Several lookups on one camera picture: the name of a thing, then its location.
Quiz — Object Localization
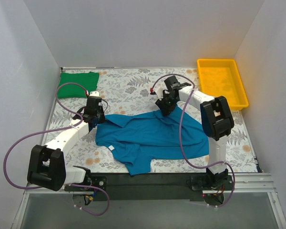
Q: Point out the blue t shirt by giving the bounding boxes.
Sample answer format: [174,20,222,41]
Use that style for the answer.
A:
[95,107,209,175]

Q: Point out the yellow plastic bin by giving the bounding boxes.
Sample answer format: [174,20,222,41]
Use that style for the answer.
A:
[197,59,249,110]

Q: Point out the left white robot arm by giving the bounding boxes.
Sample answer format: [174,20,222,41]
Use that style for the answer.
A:
[27,91,105,191]

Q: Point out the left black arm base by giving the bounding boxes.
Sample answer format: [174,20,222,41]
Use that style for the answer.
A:
[63,166,107,191]

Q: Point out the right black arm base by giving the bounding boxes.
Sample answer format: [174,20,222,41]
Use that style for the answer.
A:
[186,169,234,191]

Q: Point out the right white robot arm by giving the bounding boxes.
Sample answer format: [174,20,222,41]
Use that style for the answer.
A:
[150,74,235,190]

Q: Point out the folded green t shirt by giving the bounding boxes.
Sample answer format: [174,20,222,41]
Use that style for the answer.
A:
[57,72,100,99]

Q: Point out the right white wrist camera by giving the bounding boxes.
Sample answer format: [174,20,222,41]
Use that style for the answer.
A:
[150,86,165,100]

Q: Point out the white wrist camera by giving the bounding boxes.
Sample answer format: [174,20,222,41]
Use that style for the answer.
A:
[85,91,100,98]
[150,86,165,100]

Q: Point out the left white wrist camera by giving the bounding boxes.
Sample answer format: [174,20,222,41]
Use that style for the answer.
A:
[85,91,100,98]

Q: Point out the aluminium frame rail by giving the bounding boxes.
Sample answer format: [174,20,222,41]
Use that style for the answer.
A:
[13,173,286,229]

